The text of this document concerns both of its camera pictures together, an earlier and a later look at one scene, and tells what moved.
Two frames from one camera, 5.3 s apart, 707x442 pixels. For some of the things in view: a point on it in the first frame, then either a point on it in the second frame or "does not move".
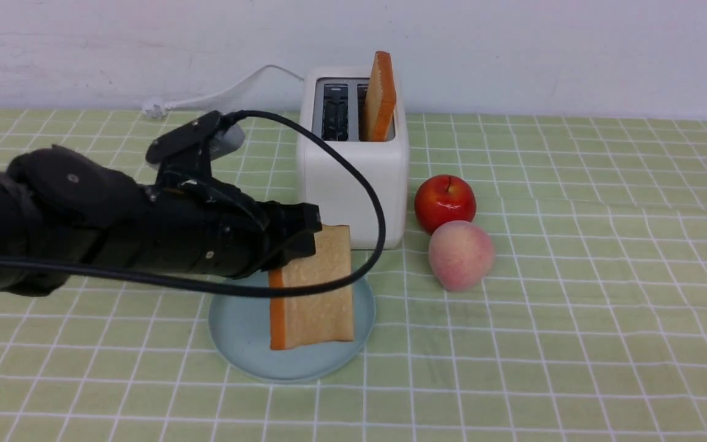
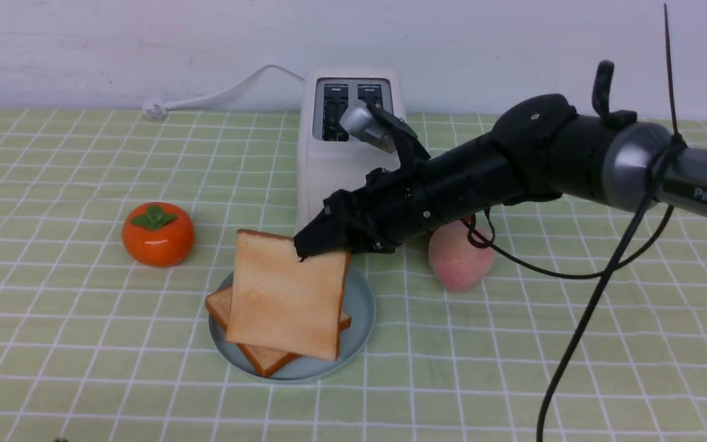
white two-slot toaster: [331, 103] does not move
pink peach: [461, 254] does not move
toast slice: [380, 99] to [281, 303]
